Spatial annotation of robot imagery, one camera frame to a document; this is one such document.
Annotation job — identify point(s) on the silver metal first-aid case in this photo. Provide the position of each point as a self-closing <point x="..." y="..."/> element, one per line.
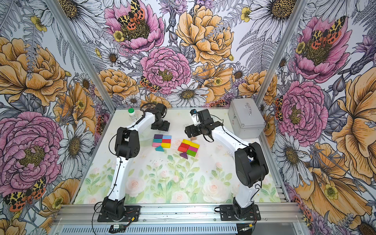
<point x="246" y="119"/>

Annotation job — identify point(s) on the aluminium front rail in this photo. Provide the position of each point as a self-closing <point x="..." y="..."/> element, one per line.
<point x="183" y="219"/>

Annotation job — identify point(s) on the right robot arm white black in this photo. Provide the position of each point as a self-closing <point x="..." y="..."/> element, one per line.
<point x="250" y="164"/>

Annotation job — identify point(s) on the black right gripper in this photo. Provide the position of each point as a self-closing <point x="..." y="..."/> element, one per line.
<point x="192" y="127"/>

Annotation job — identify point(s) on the yellow block long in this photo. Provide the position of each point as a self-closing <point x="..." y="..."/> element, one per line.
<point x="187" y="142"/>

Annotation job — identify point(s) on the magenta block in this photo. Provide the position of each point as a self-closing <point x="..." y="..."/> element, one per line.
<point x="193" y="149"/>

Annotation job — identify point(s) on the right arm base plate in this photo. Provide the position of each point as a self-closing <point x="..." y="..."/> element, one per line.
<point x="236" y="213"/>

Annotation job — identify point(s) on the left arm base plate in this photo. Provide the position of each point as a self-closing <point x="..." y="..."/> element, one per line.
<point x="120" y="214"/>

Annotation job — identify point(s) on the small circuit board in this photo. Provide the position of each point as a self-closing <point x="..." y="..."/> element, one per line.
<point x="116" y="228"/>

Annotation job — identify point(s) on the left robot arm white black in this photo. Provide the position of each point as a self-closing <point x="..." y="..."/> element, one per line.
<point x="127" y="146"/>

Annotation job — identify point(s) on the green block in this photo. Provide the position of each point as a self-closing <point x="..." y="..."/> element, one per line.
<point x="191" y="153"/>

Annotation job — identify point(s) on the white bottle green cap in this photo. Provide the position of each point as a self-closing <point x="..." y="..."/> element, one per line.
<point x="132" y="114"/>

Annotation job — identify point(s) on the purple triangle block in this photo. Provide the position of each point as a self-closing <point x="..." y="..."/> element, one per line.
<point x="184" y="155"/>

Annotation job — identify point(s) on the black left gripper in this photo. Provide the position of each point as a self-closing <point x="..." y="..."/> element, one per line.
<point x="164" y="127"/>

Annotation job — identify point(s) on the purple rectangular block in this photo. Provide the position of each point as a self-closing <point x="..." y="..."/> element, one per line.
<point x="158" y="136"/>

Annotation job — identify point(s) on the red block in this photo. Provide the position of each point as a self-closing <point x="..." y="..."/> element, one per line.
<point x="182" y="149"/>
<point x="185" y="146"/>
<point x="167" y="141"/>

